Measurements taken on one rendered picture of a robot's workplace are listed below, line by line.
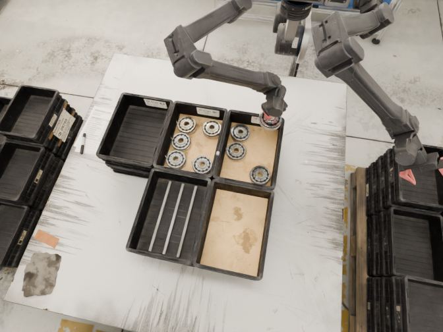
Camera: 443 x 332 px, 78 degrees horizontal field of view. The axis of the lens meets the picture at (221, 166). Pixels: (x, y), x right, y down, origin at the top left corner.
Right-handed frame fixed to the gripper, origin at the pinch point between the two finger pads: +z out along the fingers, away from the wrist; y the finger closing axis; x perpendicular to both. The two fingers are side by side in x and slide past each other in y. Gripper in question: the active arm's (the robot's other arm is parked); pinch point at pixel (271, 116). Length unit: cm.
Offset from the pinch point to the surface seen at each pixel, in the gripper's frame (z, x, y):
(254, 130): 22.2, 6.9, -2.0
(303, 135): 34.3, -3.6, 27.1
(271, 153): 22.0, -9.4, -1.3
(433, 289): 53, -109, 47
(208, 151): 23.0, 7.6, -29.9
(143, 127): 24, 38, -56
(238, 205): 22.5, -25.8, -30.0
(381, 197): 65, -55, 64
